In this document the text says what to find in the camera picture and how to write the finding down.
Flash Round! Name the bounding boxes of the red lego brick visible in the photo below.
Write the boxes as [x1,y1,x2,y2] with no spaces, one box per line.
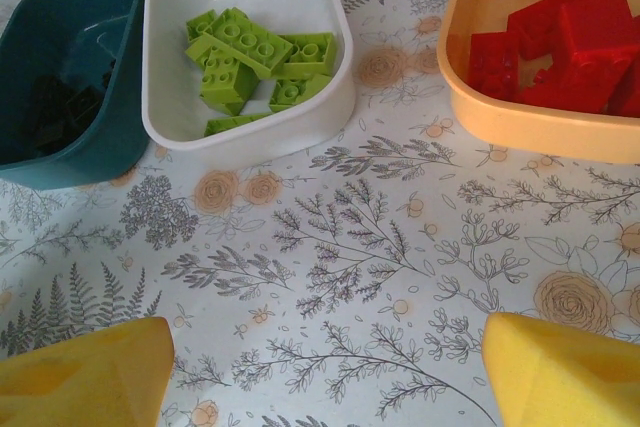
[607,56,640,118]
[469,31,524,101]
[554,0,635,113]
[507,0,629,61]

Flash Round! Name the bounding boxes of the floral patterned table cover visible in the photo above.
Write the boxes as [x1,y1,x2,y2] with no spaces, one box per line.
[0,0,640,427]

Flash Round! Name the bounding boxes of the orange plastic container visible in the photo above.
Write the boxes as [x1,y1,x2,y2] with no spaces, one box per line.
[436,0,640,166]

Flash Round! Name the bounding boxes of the green lego brick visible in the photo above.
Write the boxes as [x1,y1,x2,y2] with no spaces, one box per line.
[184,44,259,111]
[274,32,337,81]
[269,74,334,113]
[185,9,219,46]
[203,111,271,137]
[202,6,295,73]

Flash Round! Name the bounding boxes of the teal plastic container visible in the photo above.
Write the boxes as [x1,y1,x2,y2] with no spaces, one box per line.
[0,0,151,192]

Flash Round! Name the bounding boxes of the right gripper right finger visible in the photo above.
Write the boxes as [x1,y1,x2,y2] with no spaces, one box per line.
[482,311,640,427]

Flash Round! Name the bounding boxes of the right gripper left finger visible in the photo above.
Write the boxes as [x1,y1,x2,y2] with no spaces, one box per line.
[0,315,175,427]

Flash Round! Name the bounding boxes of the black lego brick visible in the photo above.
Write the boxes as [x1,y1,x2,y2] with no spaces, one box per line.
[63,85,109,134]
[34,121,89,158]
[19,74,69,128]

